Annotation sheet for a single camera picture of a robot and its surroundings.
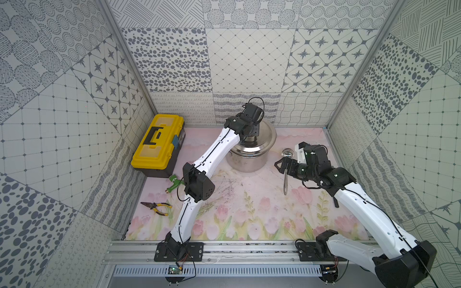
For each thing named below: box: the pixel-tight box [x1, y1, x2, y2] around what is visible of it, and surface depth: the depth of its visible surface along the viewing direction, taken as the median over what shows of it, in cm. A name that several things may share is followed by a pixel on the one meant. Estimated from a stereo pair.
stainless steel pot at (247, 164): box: [225, 150, 270, 173], surface depth 98 cm
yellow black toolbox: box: [130, 113, 186, 179], surface depth 92 cm
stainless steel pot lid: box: [229, 120, 277, 156], surface depth 88 cm
